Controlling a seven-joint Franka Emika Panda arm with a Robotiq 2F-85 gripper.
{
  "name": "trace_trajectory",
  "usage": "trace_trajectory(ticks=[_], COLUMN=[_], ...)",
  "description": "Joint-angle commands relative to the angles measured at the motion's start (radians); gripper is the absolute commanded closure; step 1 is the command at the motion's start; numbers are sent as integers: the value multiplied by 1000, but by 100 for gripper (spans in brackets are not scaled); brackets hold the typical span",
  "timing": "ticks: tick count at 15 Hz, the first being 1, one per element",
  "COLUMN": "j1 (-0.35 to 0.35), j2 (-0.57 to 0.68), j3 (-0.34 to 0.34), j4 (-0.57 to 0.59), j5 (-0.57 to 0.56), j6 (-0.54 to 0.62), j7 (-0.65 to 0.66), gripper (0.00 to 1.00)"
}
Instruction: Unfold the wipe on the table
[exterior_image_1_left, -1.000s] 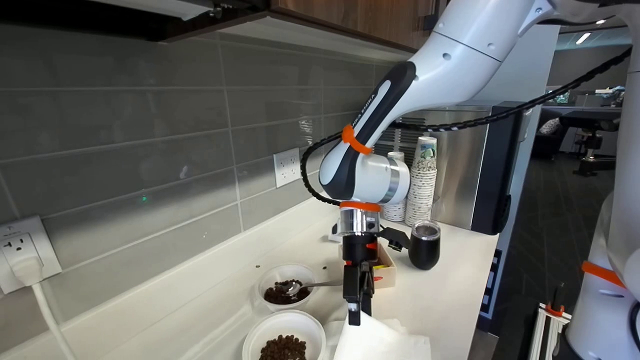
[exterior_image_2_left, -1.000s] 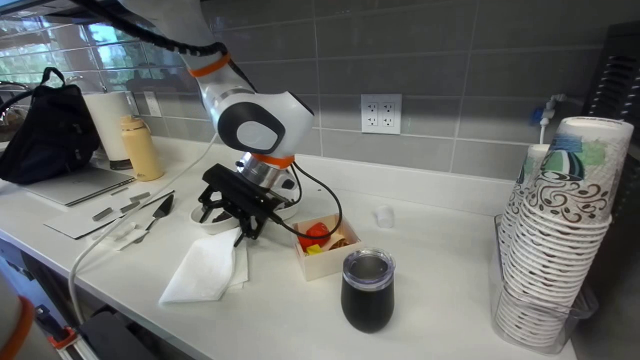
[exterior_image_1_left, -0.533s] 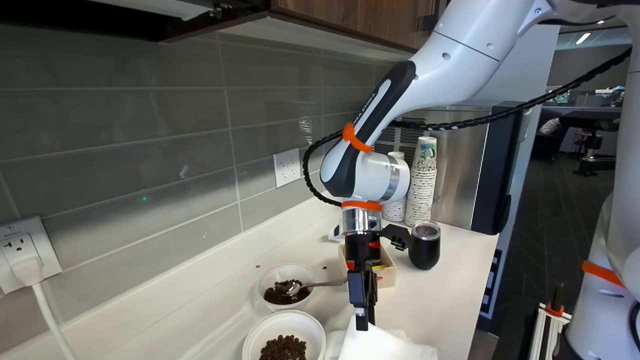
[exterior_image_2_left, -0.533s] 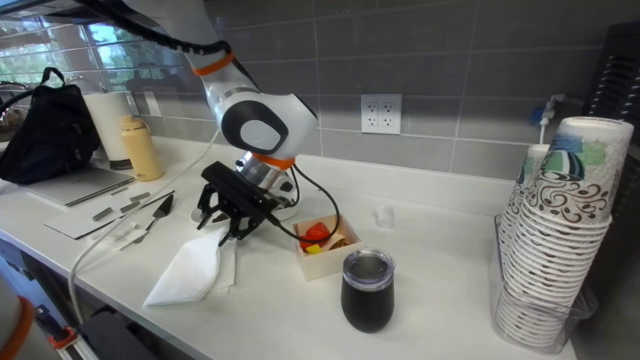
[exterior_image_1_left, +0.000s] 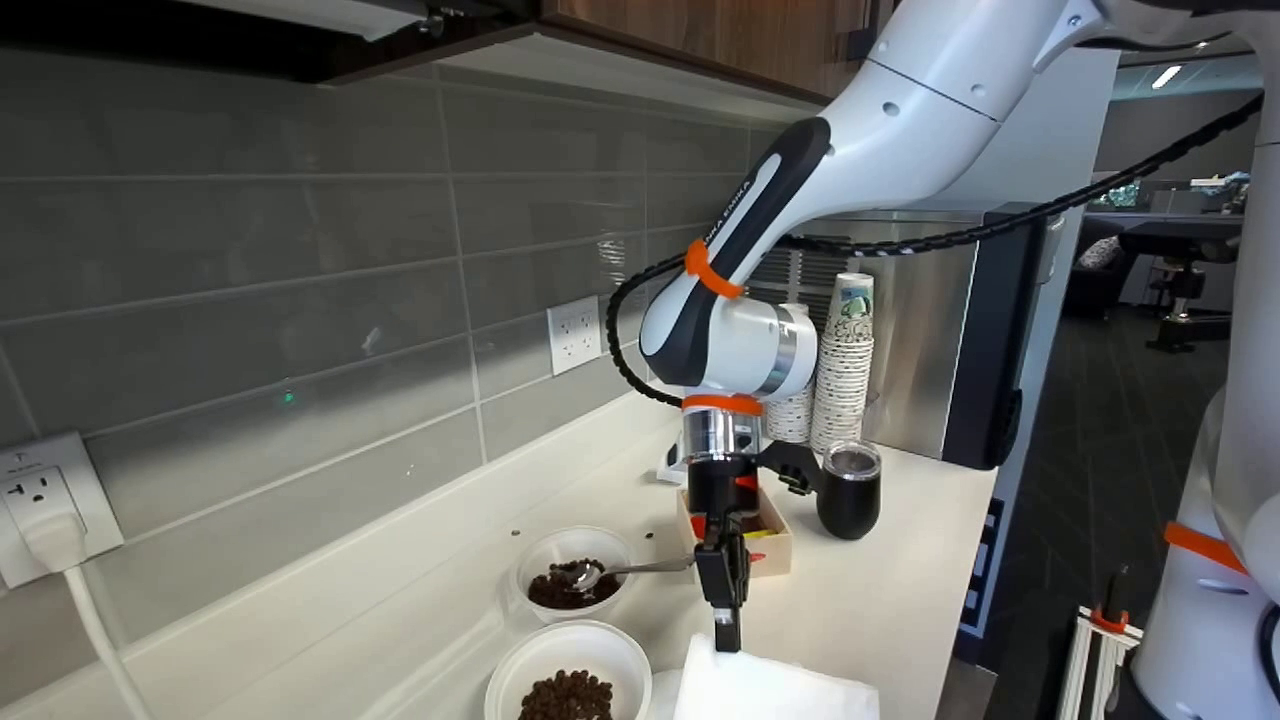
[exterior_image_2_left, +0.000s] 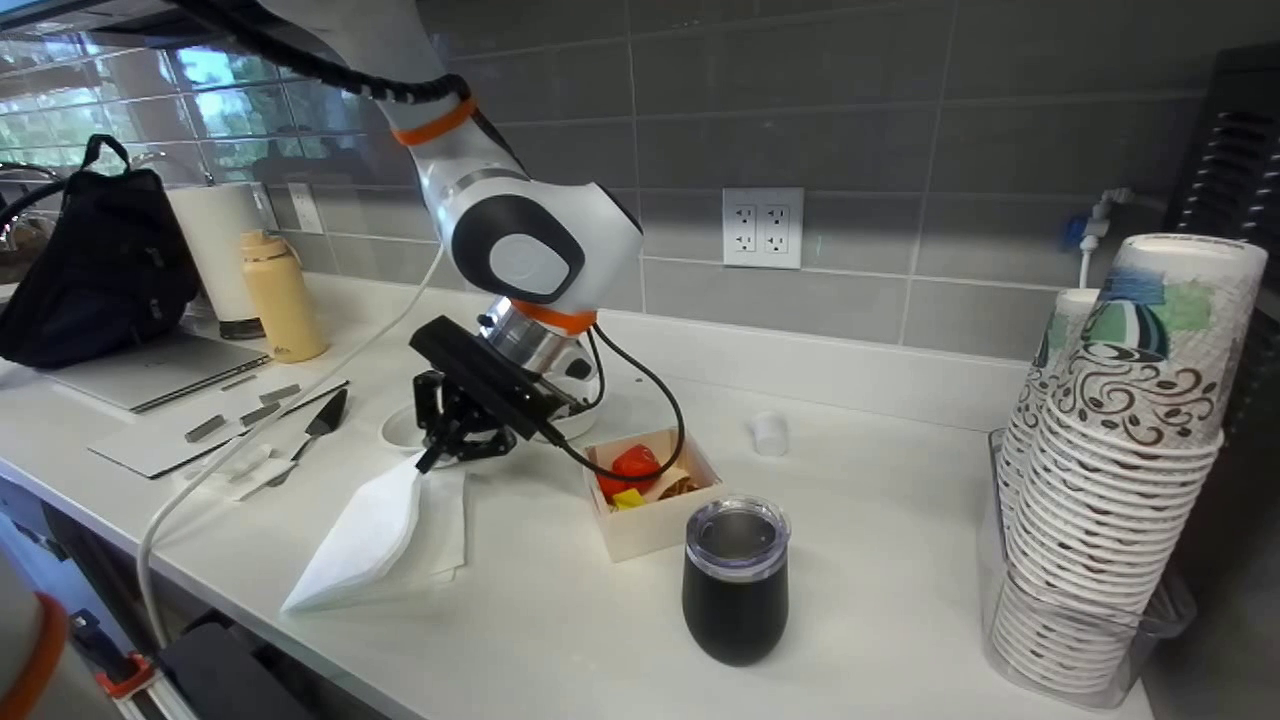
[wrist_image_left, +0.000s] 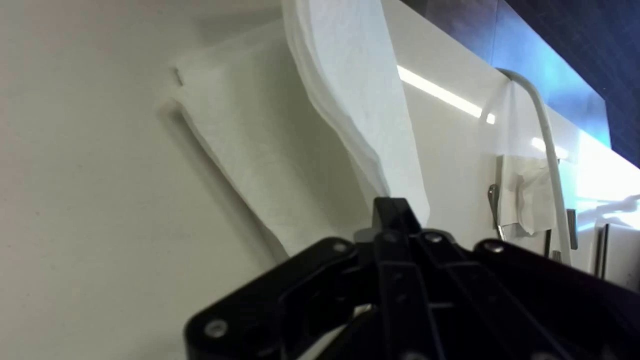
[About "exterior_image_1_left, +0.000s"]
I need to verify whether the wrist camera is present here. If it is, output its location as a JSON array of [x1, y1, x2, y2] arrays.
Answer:
[[756, 439, 825, 498]]

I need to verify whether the short stack of paper cups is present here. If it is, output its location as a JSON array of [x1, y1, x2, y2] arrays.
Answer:
[[764, 301, 817, 445]]

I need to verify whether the metal spoon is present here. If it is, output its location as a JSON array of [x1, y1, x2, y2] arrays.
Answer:
[[558, 556, 697, 592]]

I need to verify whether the black tumbler cup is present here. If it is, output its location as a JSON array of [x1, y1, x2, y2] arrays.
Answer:
[[816, 439, 884, 542]]

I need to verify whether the white folded wipe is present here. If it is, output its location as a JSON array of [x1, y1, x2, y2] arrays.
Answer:
[[671, 632, 882, 720]]

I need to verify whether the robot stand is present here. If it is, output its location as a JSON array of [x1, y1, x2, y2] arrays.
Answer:
[[1055, 565, 1145, 720]]

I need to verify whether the stainless steel appliance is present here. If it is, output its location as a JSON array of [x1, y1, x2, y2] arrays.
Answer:
[[745, 203, 1048, 472]]

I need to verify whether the wooden wall cabinet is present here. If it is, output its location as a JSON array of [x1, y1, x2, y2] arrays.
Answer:
[[538, 0, 896, 104]]

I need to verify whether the tall stack of paper cups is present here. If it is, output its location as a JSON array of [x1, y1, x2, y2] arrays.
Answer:
[[809, 272, 877, 457]]

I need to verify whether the heap of brown cereal balls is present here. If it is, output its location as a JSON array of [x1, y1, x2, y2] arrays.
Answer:
[[517, 669, 615, 720], [526, 559, 622, 612]]

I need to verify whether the black table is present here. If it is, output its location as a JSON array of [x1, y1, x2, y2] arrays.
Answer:
[[1083, 210, 1247, 354]]

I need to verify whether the small cardboard box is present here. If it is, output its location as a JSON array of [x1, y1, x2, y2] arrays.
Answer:
[[676, 486, 794, 580]]

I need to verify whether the white plug with cable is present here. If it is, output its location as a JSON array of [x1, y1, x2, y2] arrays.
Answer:
[[18, 508, 153, 720]]

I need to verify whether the white bowl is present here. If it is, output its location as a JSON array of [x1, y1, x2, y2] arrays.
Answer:
[[484, 619, 654, 720], [514, 526, 637, 624]]

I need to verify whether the white wall socket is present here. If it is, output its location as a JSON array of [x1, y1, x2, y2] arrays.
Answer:
[[546, 295, 604, 377], [0, 431, 125, 590]]

